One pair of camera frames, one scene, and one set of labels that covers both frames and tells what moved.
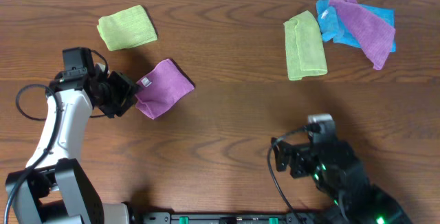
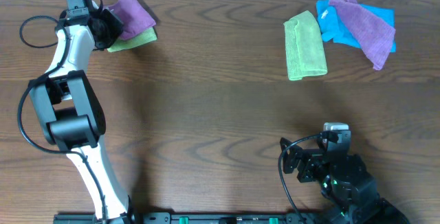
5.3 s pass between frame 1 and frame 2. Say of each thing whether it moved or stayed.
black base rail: stayed
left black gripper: moved
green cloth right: stayed
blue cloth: stayed
